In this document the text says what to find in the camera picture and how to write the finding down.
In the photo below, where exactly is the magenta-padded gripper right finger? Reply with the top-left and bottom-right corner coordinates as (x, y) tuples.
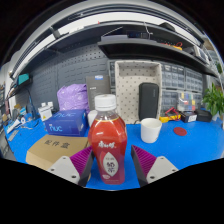
(130, 144), (180, 188)

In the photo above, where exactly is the white carton with yellow mark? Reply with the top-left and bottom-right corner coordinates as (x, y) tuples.
(37, 104), (54, 122)

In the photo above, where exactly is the small white box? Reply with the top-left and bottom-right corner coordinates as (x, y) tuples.
(87, 109), (99, 128)

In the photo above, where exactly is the flat black hard case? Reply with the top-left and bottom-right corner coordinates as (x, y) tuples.
(194, 108), (214, 123)

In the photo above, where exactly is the flat round red coaster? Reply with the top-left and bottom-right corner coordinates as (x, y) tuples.
(173, 126), (188, 137)

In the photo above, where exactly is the red drink bottle white cap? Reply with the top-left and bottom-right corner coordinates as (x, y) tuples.
(87, 93), (128, 186)

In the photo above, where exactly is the blue carton box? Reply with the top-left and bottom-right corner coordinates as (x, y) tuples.
(43, 109), (90, 138)

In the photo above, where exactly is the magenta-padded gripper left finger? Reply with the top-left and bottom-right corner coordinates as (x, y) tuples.
(46, 145), (96, 188)

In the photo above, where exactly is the beige dotted pegboard tray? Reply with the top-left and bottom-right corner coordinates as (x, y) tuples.
(114, 59), (164, 125)

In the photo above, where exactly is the dark grey upright box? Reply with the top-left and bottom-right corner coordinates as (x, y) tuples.
(85, 74), (112, 112)

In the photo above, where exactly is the black box with white label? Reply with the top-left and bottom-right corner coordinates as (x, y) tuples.
(179, 110), (198, 124)

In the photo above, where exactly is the teal storage bin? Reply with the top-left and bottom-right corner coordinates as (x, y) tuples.
(16, 73), (32, 87)

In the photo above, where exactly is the brown cardboard box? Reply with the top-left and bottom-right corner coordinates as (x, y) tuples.
(25, 134), (90, 171)

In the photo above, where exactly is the grey pegboard panel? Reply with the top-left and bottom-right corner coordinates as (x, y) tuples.
(18, 43), (111, 113)

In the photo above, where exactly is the tall black zip case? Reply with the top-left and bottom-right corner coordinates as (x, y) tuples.
(138, 82), (160, 122)

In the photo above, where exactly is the white paper cup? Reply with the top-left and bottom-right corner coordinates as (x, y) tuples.
(140, 117), (163, 144)

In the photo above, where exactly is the background shelving rack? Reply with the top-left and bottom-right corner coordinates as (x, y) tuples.
(203, 38), (224, 84)

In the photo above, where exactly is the potted green plant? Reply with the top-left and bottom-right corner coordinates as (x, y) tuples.
(201, 82), (224, 122)

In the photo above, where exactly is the purple plastic bag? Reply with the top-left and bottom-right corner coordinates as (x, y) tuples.
(56, 83), (90, 113)

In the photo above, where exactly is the black overhead shelf unit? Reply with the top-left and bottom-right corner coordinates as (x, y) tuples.
(9, 19), (221, 80)

